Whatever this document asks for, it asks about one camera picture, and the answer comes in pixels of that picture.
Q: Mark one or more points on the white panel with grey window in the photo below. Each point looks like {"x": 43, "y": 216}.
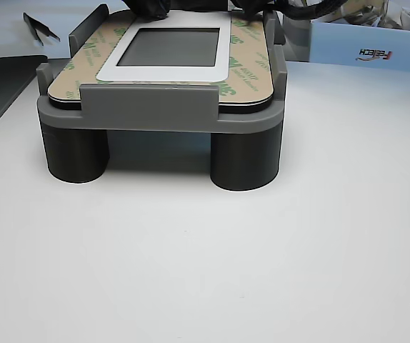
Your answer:
{"x": 176, "y": 73}

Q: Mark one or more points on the light blue cardboard box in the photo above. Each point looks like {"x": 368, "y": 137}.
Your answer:
{"x": 337, "y": 46}

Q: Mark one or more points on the dark grey cylindrical fixture leg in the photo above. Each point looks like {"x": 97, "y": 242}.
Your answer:
{"x": 76, "y": 157}

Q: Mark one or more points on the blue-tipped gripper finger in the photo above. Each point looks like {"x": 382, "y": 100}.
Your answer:
{"x": 160, "y": 8}

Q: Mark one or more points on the clear plastic bag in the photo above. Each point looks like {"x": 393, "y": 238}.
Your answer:
{"x": 376, "y": 19}

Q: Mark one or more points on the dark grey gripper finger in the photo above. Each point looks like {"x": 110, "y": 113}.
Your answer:
{"x": 139, "y": 6}

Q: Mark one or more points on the black tweezers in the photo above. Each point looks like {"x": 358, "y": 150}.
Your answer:
{"x": 33, "y": 23}

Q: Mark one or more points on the device panel with adhesive liner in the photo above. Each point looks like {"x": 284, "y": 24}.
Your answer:
{"x": 248, "y": 71}

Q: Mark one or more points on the grey plastic fixture holder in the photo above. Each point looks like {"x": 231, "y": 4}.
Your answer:
{"x": 148, "y": 103}

